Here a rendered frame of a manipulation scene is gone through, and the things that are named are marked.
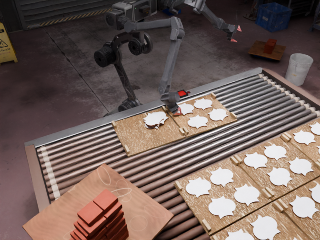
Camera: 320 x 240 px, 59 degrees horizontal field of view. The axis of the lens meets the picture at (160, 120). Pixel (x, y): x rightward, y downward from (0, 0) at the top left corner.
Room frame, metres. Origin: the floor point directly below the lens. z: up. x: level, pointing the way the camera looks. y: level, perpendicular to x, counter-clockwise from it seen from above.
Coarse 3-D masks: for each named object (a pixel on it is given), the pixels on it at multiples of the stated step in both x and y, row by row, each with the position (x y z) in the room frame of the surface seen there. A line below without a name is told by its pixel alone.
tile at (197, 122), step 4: (196, 116) 1.56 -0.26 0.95; (192, 120) 1.52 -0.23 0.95; (196, 120) 1.52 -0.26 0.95; (200, 120) 1.52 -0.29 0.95; (204, 120) 1.52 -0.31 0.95; (188, 124) 1.48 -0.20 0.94; (192, 124) 1.48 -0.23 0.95; (196, 124) 1.48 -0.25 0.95; (200, 124) 1.48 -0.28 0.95; (204, 124) 1.48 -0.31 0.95; (196, 128) 1.45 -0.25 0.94
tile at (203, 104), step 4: (196, 100) 1.75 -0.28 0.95; (200, 100) 1.75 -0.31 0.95; (204, 100) 1.75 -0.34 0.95; (208, 100) 1.75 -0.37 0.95; (196, 104) 1.70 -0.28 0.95; (200, 104) 1.70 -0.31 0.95; (204, 104) 1.70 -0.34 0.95; (208, 104) 1.70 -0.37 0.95; (196, 108) 1.67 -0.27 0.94; (200, 108) 1.66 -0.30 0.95; (204, 108) 1.66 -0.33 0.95; (208, 108) 1.67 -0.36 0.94
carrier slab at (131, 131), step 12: (120, 120) 1.54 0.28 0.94; (132, 120) 1.54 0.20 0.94; (168, 120) 1.53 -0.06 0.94; (120, 132) 1.41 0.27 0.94; (132, 132) 1.41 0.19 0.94; (144, 132) 1.41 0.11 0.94; (156, 132) 1.41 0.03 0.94; (168, 132) 1.41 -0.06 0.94; (132, 144) 1.30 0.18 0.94; (144, 144) 1.30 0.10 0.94; (156, 144) 1.30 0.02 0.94
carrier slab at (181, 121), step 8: (208, 96) 1.82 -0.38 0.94; (192, 104) 1.72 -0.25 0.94; (216, 104) 1.72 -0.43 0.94; (168, 112) 1.64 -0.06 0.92; (200, 112) 1.62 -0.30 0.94; (208, 112) 1.62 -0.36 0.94; (176, 120) 1.53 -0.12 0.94; (184, 120) 1.53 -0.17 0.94; (208, 120) 1.53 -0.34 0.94; (224, 120) 1.53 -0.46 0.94; (232, 120) 1.53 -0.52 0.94; (192, 128) 1.45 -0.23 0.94; (200, 128) 1.45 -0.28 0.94; (208, 128) 1.45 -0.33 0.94
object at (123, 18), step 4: (120, 12) 2.08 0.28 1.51; (124, 12) 2.10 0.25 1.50; (116, 16) 2.04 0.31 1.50; (120, 16) 2.06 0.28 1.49; (124, 16) 2.06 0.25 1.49; (116, 20) 2.04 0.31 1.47; (120, 20) 2.03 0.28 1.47; (124, 20) 2.01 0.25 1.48; (120, 24) 2.02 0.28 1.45; (124, 24) 2.00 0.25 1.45; (120, 28) 2.06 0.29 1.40
